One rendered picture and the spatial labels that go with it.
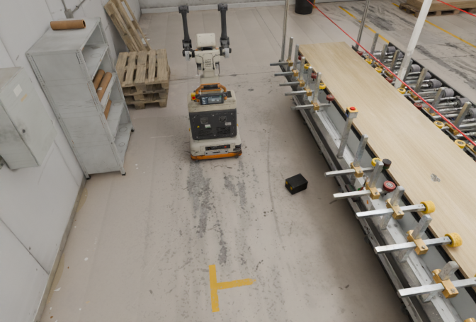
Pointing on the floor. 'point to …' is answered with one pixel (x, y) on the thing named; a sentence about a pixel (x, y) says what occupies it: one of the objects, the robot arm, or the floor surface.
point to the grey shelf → (96, 44)
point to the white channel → (419, 23)
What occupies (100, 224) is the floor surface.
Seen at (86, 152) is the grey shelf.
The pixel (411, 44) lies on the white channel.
